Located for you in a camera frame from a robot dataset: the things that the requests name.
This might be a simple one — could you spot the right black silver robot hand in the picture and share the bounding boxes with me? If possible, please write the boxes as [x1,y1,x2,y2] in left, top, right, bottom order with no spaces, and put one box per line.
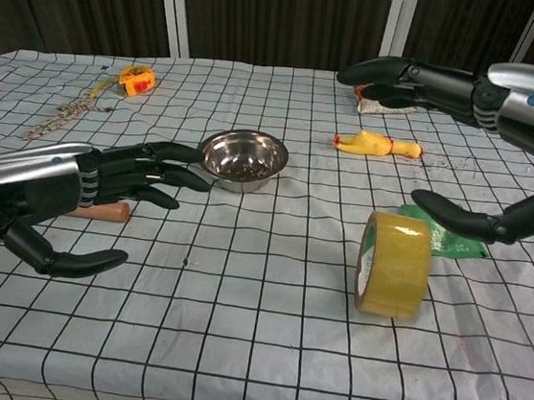
[319,42,534,249]

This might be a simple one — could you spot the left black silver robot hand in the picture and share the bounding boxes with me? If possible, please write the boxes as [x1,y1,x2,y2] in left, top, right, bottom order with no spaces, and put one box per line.
[0,122,217,294]

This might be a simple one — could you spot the brown wooden stick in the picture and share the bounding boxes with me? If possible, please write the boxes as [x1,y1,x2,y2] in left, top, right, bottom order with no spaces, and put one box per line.
[71,197,131,225]

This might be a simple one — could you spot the yellow tape measure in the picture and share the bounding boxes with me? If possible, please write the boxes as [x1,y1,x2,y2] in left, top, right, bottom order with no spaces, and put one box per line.
[88,59,159,106]

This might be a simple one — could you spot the orange white snack bag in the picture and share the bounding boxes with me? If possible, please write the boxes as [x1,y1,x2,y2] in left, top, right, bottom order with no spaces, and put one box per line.
[351,82,420,121]

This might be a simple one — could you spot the green foil packet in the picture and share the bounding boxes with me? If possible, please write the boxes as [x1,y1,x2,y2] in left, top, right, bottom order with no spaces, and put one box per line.
[395,202,495,263]

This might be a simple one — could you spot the yellow rubber chicken toy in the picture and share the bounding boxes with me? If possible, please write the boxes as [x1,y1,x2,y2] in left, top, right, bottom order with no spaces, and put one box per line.
[331,126,425,164]

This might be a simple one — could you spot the yellow packing tape roll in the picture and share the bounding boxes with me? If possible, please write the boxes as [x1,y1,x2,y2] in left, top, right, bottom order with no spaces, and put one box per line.
[352,209,438,322]

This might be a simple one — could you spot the stainless steel bowl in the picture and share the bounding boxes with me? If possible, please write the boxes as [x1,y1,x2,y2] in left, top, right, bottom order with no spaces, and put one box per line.
[192,124,291,199]

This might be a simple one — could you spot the white black checkered tablecloth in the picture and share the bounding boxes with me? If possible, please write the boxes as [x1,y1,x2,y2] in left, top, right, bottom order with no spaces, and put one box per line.
[0,32,534,400]

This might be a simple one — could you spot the white frame post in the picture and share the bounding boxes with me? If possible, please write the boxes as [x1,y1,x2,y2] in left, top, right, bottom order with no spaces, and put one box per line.
[378,0,419,64]
[147,0,197,59]
[507,0,534,67]

